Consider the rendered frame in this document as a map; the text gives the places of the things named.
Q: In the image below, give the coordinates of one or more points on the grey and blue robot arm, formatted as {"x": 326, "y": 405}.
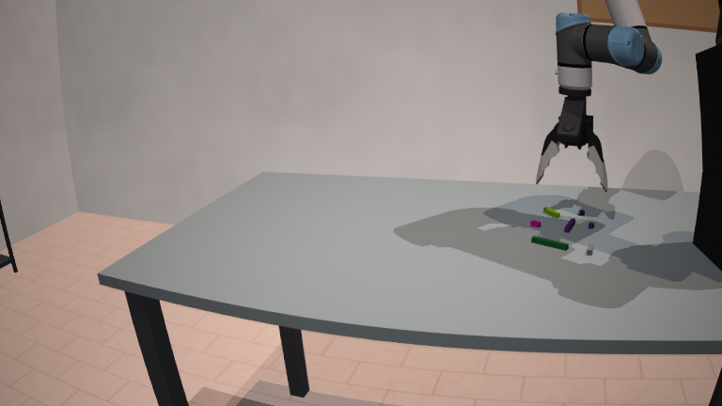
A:
{"x": 615, "y": 44}

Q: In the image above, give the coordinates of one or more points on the purple rod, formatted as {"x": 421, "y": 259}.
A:
{"x": 569, "y": 226}

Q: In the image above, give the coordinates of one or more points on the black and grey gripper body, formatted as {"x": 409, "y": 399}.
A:
{"x": 588, "y": 120}

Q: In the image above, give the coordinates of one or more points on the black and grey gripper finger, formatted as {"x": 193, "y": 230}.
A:
{"x": 550, "y": 149}
{"x": 595, "y": 154}

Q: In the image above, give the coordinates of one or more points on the olive green rectangular rod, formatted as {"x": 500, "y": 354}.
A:
{"x": 551, "y": 212}

